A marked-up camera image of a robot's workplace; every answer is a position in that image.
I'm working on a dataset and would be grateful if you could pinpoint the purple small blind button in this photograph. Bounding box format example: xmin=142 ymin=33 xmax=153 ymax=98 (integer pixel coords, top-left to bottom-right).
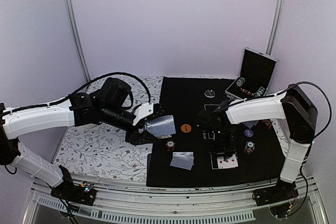
xmin=244 ymin=129 xmax=254 ymax=138

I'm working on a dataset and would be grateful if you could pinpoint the blue white chip stack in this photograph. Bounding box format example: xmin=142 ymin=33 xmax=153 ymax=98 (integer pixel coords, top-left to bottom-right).
xmin=244 ymin=141 xmax=255 ymax=154

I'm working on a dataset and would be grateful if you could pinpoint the aluminium post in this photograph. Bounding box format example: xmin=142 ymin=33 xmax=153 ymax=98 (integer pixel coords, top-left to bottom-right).
xmin=266 ymin=0 xmax=285 ymax=55
xmin=64 ymin=0 xmax=91 ymax=82

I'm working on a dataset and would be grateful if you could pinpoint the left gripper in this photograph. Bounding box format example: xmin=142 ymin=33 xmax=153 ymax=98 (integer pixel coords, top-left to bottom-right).
xmin=101 ymin=103 xmax=161 ymax=146

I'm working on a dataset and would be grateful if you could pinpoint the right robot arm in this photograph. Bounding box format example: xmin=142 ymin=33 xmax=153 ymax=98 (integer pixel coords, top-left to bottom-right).
xmin=196 ymin=81 xmax=321 ymax=201

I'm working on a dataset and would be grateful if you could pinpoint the orange big blind button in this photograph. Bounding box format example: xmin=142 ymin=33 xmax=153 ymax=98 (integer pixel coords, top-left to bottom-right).
xmin=181 ymin=124 xmax=192 ymax=133

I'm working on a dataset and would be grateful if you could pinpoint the right aluminium post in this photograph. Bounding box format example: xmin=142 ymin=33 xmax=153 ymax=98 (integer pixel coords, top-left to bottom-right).
xmin=266 ymin=0 xmax=285 ymax=55

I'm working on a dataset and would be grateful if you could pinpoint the left aluminium post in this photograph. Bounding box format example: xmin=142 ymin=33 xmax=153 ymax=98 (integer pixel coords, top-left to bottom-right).
xmin=64 ymin=0 xmax=91 ymax=82

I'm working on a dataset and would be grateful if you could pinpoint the left chip stack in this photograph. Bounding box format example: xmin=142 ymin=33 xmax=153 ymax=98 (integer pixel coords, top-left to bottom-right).
xmin=235 ymin=77 xmax=246 ymax=88

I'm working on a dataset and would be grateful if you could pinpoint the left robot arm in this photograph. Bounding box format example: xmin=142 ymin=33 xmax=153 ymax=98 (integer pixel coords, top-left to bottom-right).
xmin=1 ymin=72 xmax=155 ymax=200

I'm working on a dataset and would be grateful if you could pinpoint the triangular all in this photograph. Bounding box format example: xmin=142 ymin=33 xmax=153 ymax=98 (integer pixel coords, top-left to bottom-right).
xmin=262 ymin=120 xmax=272 ymax=130

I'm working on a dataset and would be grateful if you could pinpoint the three of diamonds card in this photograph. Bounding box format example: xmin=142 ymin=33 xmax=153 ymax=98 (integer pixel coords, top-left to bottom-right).
xmin=217 ymin=154 xmax=238 ymax=169

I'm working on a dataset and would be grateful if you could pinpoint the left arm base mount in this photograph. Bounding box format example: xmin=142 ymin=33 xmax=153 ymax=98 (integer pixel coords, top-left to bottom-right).
xmin=50 ymin=165 xmax=97 ymax=206

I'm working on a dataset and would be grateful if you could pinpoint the black dealer button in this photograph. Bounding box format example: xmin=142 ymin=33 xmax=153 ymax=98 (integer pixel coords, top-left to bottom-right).
xmin=204 ymin=89 xmax=216 ymax=98

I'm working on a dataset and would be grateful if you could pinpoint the black poker mat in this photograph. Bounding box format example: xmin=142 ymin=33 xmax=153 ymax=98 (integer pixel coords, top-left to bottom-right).
xmin=146 ymin=77 xmax=285 ymax=188

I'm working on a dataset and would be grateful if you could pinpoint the aluminium poker chip case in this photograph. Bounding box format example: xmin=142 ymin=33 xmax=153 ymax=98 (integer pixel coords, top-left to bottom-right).
xmin=225 ymin=47 xmax=277 ymax=99

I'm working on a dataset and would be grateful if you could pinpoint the aluminium front rail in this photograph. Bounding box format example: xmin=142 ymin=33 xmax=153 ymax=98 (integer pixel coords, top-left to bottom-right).
xmin=22 ymin=174 xmax=331 ymax=224

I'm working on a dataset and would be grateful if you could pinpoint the floral tablecloth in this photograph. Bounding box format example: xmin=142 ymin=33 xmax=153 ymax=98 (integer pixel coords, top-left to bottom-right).
xmin=51 ymin=76 xmax=165 ymax=182

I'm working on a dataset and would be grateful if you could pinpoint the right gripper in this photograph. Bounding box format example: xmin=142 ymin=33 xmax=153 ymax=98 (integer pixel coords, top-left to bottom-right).
xmin=207 ymin=126 xmax=236 ymax=160

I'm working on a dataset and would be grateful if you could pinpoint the right chip stack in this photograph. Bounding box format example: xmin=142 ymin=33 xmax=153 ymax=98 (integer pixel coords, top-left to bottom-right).
xmin=254 ymin=87 xmax=266 ymax=98

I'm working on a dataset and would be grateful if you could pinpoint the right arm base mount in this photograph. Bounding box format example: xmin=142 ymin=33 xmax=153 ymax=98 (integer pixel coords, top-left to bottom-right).
xmin=252 ymin=179 xmax=299 ymax=218

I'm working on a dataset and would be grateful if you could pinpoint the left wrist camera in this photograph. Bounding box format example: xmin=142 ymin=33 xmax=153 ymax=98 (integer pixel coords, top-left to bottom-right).
xmin=132 ymin=102 xmax=154 ymax=126

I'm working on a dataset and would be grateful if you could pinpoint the red black chip stack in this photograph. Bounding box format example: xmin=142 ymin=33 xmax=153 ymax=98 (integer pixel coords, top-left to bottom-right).
xmin=165 ymin=141 xmax=176 ymax=152

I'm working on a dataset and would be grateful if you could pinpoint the blue card deck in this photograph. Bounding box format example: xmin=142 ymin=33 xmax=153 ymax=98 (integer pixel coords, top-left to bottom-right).
xmin=144 ymin=115 xmax=176 ymax=138

